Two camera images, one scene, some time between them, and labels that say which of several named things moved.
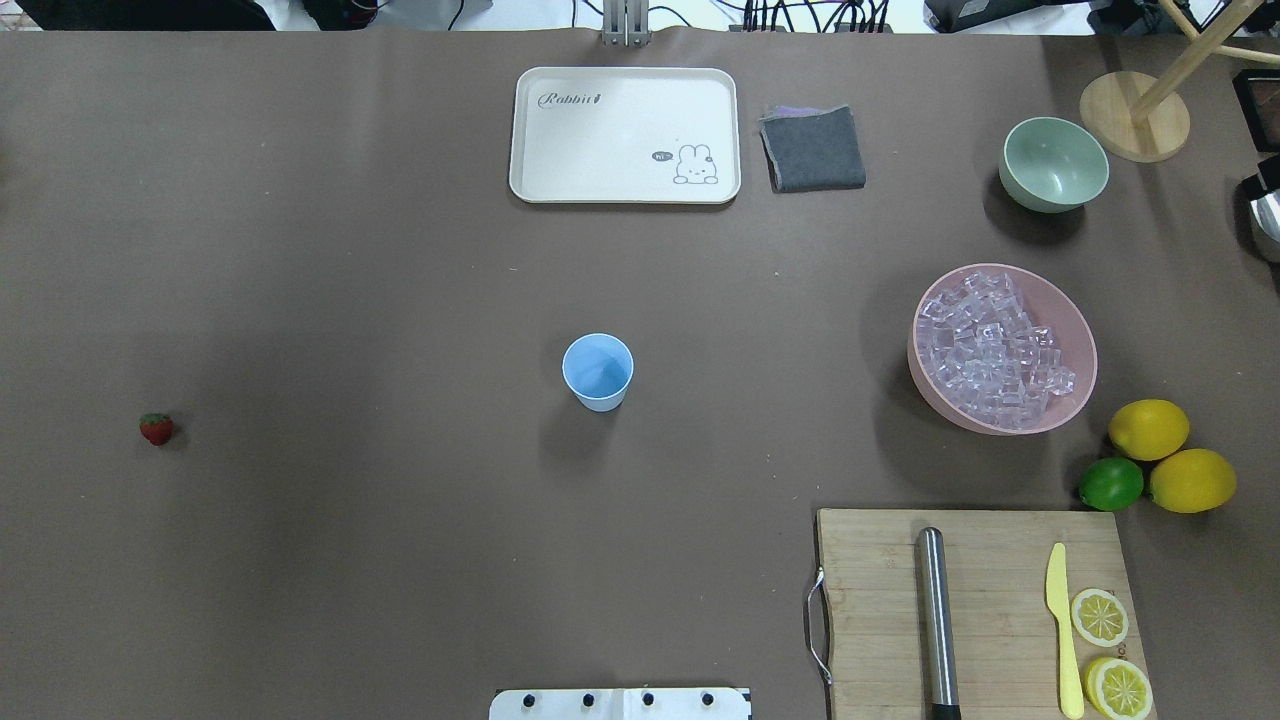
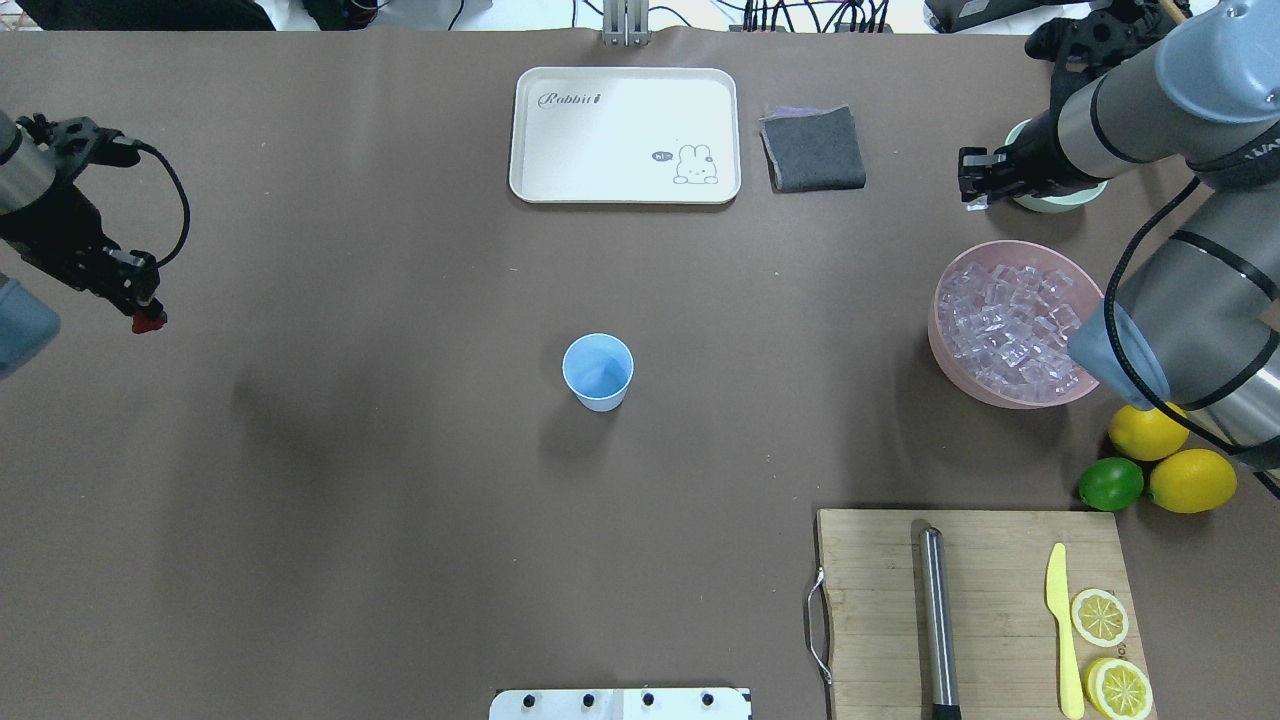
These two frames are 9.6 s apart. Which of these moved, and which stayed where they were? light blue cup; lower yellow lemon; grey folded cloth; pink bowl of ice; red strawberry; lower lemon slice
Moved: red strawberry; pink bowl of ice
Stayed: light blue cup; lower yellow lemon; grey folded cloth; lower lemon slice
